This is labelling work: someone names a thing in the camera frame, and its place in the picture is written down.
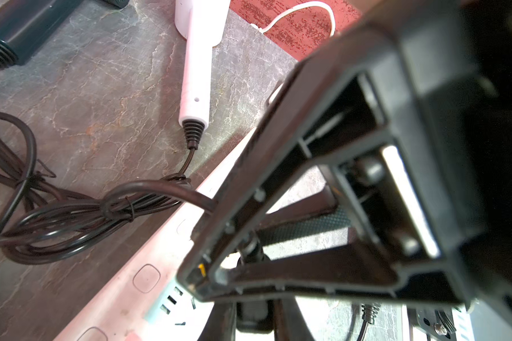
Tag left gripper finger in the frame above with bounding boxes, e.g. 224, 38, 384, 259
176, 1, 512, 327

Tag white round hair dryer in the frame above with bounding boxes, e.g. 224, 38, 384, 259
174, 0, 230, 150

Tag black cord of white round dryer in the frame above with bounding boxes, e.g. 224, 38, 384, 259
0, 144, 218, 266

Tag black cord of green dryer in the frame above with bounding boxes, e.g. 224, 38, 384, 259
0, 110, 90, 269

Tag dark green hair dryer back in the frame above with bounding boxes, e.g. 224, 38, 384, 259
0, 0, 131, 78

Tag white power strip coloured sockets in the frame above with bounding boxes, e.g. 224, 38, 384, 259
53, 80, 474, 341

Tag white power strip cable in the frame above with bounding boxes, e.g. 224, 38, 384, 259
250, 1, 337, 37

